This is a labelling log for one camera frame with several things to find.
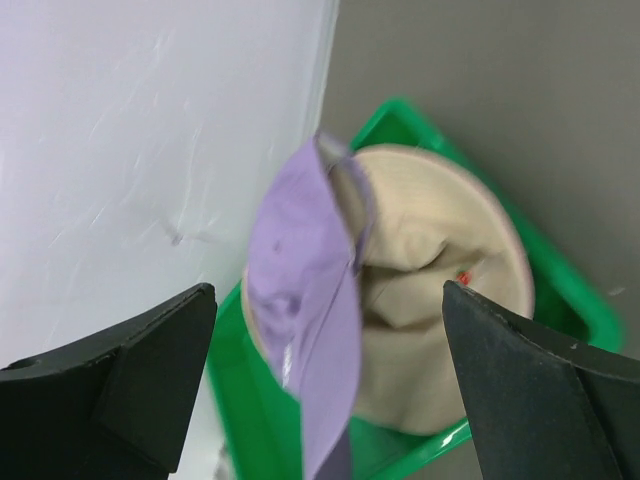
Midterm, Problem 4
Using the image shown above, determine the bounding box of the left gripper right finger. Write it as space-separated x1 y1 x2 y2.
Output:
442 281 639 479

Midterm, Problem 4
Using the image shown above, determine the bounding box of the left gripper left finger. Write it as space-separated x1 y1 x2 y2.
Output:
1 283 217 479

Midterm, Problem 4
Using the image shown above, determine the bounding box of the lavender cap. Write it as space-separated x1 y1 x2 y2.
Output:
241 131 376 479

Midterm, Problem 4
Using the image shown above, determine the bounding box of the green plastic tray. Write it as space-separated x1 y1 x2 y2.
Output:
207 98 626 479

